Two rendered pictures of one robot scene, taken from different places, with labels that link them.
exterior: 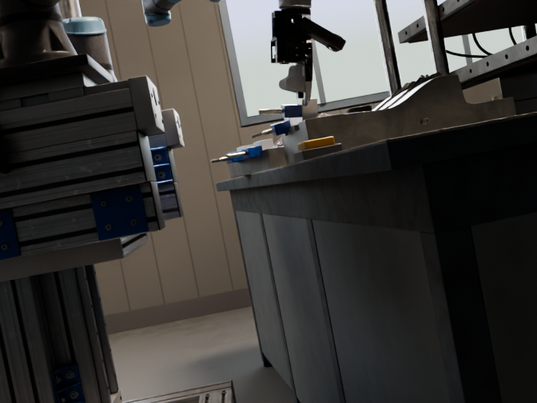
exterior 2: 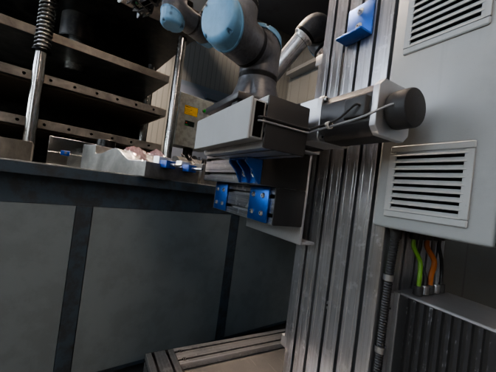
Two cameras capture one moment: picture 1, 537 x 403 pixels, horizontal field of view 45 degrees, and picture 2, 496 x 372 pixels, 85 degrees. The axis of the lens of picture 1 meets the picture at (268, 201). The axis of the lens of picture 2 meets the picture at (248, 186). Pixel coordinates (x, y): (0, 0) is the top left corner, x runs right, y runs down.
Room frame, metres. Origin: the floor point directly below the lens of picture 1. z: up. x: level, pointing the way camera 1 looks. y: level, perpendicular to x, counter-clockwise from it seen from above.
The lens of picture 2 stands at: (2.04, 1.11, 0.80)
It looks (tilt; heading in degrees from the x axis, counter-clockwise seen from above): 1 degrees up; 243
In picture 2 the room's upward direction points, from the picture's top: 7 degrees clockwise
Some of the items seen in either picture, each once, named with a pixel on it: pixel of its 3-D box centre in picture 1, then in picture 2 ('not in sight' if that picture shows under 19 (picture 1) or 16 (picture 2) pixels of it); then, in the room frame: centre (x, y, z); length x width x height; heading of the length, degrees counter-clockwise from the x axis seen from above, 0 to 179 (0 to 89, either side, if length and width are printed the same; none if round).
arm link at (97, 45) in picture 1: (83, 44); (259, 54); (1.69, 0.39, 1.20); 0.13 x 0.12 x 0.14; 28
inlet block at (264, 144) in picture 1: (248, 153); (190, 168); (1.75, 0.03, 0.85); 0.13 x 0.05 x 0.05; 118
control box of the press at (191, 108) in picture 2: not in sight; (182, 190); (1.51, -1.06, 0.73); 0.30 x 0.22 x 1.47; 10
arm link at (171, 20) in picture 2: (157, 3); (177, 12); (1.91, 0.21, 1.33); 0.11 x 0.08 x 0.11; 28
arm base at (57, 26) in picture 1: (33, 48); not in sight; (1.19, 0.36, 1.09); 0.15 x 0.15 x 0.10
